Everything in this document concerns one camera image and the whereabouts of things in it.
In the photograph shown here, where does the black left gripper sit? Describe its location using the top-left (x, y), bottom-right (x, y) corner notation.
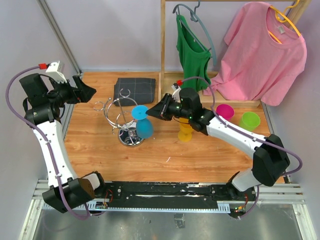
top-left (46, 75), bottom-right (96, 107)

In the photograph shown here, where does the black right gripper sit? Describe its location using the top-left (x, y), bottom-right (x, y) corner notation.
top-left (145, 93), bottom-right (192, 122)

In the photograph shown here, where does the blue plastic wine glass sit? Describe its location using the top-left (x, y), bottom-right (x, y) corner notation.
top-left (131, 105), bottom-right (154, 139)

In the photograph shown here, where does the yellow plastic wine glass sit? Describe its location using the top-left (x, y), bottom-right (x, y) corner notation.
top-left (178, 118), bottom-right (193, 142)

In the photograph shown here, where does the magenta plastic wine glass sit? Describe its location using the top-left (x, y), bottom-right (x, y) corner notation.
top-left (216, 104), bottom-right (235, 121)

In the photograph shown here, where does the lime green plastic wine glass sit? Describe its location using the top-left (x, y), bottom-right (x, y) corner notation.
top-left (238, 111), bottom-right (261, 132)

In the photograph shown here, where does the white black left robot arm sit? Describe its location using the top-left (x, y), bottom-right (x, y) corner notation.
top-left (19, 73), bottom-right (107, 213)

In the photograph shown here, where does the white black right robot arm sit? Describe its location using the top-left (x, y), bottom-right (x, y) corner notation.
top-left (146, 88), bottom-right (290, 200)

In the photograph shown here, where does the wooden clothes rack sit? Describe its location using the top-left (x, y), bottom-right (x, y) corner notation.
top-left (158, 0), bottom-right (311, 109)

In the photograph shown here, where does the dark grey folded cloth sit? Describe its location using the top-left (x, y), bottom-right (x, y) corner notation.
top-left (113, 77), bottom-right (156, 107)

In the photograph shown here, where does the green tank top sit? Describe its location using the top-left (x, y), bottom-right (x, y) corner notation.
top-left (176, 14), bottom-right (211, 92)

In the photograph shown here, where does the grey blue clothes hanger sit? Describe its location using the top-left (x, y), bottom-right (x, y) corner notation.
top-left (172, 0), bottom-right (217, 67)

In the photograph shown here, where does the pink t-shirt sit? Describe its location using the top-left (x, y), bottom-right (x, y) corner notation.
top-left (203, 1), bottom-right (307, 106)

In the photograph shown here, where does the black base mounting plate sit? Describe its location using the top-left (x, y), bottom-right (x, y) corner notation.
top-left (88, 181), bottom-right (256, 211)

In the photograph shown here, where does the yellow clothes hanger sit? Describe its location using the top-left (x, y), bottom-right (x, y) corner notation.
top-left (268, 5), bottom-right (302, 44)

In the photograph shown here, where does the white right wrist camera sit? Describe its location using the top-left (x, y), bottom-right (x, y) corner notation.
top-left (171, 80), bottom-right (183, 102)

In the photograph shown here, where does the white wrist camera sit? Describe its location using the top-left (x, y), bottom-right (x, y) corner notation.
top-left (38, 61), bottom-right (68, 84)
top-left (171, 80), bottom-right (183, 102)

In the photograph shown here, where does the chrome wire wine glass rack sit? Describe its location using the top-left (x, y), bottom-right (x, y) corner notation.
top-left (93, 88), bottom-right (144, 148)

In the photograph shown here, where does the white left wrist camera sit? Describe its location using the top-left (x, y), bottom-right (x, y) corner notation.
top-left (38, 61), bottom-right (68, 84)

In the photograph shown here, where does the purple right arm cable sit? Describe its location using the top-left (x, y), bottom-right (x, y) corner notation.
top-left (181, 76), bottom-right (303, 221)

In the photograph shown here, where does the aluminium frame rail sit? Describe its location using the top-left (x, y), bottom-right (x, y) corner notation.
top-left (36, 0), bottom-right (83, 75)

